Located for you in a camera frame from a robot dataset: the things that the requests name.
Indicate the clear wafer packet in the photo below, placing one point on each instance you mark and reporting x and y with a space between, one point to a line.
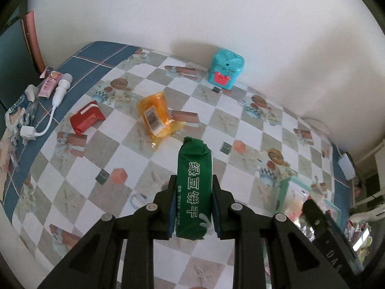
293 203

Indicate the pink tube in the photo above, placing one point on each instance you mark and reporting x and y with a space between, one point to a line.
51 79

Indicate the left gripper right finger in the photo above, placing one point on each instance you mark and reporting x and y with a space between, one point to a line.
294 262

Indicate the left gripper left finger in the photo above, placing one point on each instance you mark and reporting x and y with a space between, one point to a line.
94 261

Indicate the checkered tablecloth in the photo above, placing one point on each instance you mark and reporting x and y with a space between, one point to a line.
57 186

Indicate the white tray with green rim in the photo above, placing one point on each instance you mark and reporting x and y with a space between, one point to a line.
316 194

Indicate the turquoise toy box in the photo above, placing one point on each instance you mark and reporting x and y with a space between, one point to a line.
225 69

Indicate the green biscuit packet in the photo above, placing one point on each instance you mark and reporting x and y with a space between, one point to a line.
194 189

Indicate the red small box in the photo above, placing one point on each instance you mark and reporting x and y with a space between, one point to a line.
86 117

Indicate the orange snack packet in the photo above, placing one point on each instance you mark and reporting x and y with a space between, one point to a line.
158 122

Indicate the white power adapter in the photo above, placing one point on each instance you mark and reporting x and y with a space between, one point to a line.
347 166

